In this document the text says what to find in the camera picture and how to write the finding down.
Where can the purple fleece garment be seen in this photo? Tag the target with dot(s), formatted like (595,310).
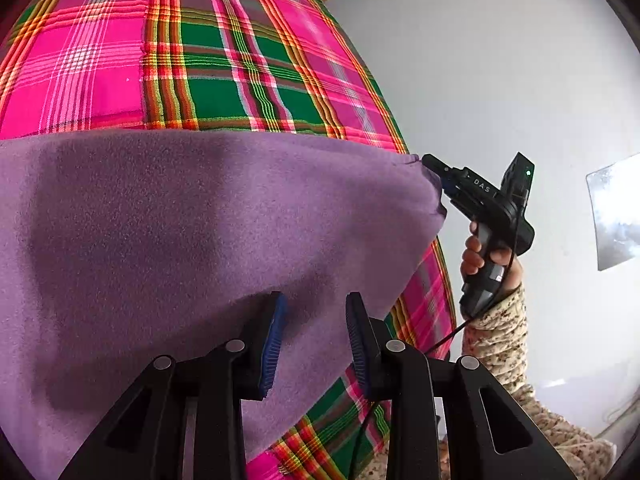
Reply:
(118,246)

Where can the person's right hand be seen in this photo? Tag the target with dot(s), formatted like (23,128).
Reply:
(472,261)

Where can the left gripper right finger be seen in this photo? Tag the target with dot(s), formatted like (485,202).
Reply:
(388,369)

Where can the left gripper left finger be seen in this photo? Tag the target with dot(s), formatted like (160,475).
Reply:
(243,368)

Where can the pink plaid tablecloth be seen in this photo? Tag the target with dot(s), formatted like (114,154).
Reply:
(247,65)

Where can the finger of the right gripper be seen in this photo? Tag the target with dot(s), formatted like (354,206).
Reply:
(444,171)
(450,188)

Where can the person's right forearm sleeve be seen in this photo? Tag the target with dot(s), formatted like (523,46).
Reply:
(498,339)

